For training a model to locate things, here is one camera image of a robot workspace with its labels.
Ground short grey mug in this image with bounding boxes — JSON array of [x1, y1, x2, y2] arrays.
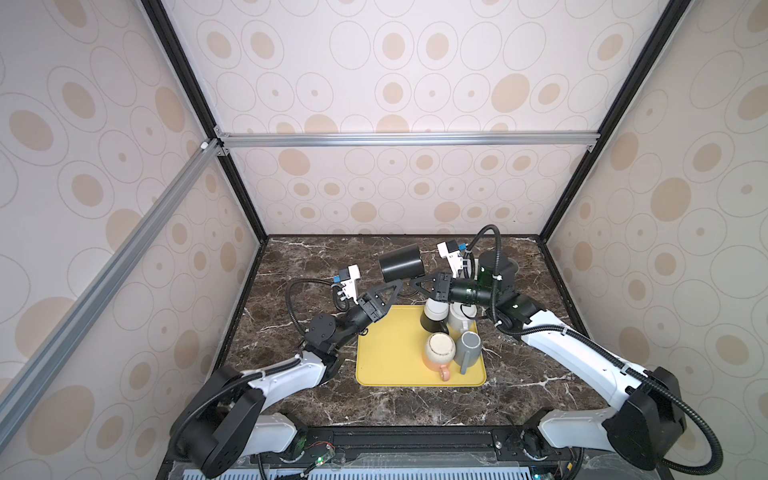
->
[[454, 331, 482, 375]]

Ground black corrugated cable right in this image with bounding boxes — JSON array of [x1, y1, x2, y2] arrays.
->
[[466, 224, 724, 476]]

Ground aluminium crossbar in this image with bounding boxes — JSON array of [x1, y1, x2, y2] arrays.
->
[[203, 130, 600, 150], [1, 138, 223, 449]]

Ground black corner frame post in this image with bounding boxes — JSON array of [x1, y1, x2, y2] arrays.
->
[[140, 0, 269, 243]]

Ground aluminium crossbar left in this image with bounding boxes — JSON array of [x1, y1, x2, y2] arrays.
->
[[1, 138, 223, 449]]

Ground aluminium crossbar back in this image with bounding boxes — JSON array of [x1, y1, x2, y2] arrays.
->
[[203, 130, 600, 150]]

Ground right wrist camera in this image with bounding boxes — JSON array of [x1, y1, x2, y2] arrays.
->
[[437, 240, 470, 278]]

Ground black right corner post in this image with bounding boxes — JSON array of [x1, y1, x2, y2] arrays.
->
[[538, 0, 694, 245]]

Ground peach mug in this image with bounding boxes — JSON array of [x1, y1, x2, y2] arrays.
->
[[423, 332, 456, 382]]

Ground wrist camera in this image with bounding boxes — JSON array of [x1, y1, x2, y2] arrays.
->
[[437, 240, 470, 278], [333, 264, 361, 303]]

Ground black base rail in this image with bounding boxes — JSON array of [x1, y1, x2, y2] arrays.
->
[[155, 424, 601, 480]]

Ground yellow tray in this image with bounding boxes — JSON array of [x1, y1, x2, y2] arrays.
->
[[356, 305, 487, 388]]

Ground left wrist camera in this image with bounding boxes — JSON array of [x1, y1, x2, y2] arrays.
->
[[333, 264, 361, 303]]

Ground black mug white base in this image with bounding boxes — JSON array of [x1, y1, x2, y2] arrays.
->
[[420, 299, 450, 334]]

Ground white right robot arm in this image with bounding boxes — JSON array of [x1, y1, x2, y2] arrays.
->
[[410, 272, 686, 470]]

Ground cream mug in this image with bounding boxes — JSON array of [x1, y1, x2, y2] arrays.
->
[[447, 302, 478, 340]]

